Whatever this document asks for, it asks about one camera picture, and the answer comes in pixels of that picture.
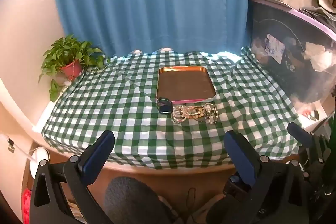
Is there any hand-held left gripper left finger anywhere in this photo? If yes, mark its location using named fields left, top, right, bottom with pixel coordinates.
left=29, top=130, right=116, bottom=224

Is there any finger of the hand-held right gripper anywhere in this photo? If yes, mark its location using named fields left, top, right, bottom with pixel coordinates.
left=287, top=122, right=332, bottom=164
left=223, top=174, right=253, bottom=199

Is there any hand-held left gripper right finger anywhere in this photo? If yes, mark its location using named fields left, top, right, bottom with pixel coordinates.
left=224, top=131, right=310, bottom=224

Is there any black and white bead bracelet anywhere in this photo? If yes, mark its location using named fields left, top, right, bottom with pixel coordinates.
left=206, top=111, right=219, bottom=125

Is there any wooden bead bracelet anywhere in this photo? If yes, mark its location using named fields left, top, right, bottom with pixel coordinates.
left=185, top=106, right=206, bottom=119

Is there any white shell bracelet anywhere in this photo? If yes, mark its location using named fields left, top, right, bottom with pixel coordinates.
left=171, top=111, right=187, bottom=124

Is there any black smartwatch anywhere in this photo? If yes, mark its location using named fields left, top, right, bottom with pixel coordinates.
left=156, top=98, right=173, bottom=115

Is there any copper jewelry tray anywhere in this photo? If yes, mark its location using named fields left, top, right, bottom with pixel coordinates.
left=157, top=66, right=217, bottom=104

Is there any printed white package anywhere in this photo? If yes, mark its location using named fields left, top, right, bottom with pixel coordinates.
left=301, top=109, right=328, bottom=122

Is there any green checkered tablecloth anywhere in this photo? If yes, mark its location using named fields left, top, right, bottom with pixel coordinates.
left=41, top=46, right=302, bottom=169

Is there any grey fuzzy cushion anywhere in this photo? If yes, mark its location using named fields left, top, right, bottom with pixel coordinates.
left=104, top=176, right=181, bottom=224

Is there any clear storage bin purple lid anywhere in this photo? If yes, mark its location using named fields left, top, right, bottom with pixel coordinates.
left=247, top=0, right=336, bottom=119

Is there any white round lamp base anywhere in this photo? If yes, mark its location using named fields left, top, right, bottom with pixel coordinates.
left=29, top=147, right=50, bottom=178

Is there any white window ledge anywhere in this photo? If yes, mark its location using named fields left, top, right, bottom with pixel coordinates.
left=31, top=77, right=76, bottom=132

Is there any white crumpled paper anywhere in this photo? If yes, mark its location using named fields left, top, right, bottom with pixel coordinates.
left=303, top=42, right=335, bottom=72

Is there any red cloth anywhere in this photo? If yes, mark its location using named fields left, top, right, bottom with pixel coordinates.
left=21, top=189, right=33, bottom=216

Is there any potted green plant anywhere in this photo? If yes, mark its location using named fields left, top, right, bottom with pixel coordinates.
left=39, top=34, right=111, bottom=103

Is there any white label sticker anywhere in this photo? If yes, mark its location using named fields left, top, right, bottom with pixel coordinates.
left=264, top=33, right=285, bottom=62

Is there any grey folded cloth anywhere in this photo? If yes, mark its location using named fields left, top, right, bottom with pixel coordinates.
left=299, top=5, right=336, bottom=21

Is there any blue curtain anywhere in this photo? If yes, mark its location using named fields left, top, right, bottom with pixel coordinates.
left=52, top=0, right=250, bottom=56

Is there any white cable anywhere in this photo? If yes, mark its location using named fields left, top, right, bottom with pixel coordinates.
left=5, top=135, right=37, bottom=163

